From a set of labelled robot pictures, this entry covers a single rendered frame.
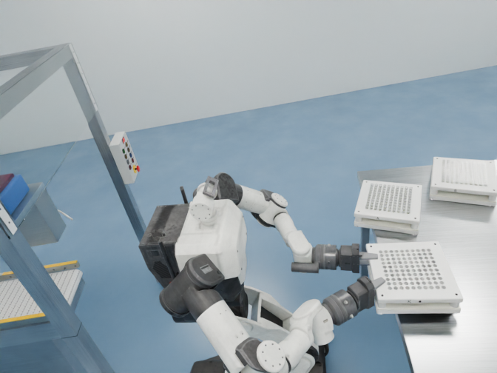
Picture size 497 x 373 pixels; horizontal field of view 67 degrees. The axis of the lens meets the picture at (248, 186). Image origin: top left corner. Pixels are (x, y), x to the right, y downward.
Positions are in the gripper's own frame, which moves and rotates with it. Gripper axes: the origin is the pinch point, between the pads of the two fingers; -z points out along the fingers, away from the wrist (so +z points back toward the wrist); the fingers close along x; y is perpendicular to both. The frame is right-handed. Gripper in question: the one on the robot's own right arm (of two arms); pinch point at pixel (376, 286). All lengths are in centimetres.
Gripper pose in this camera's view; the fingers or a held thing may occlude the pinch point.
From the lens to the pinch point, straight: 131.0
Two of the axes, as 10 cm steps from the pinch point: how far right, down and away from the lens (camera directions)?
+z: -8.8, 3.8, -2.8
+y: 4.4, 4.5, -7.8
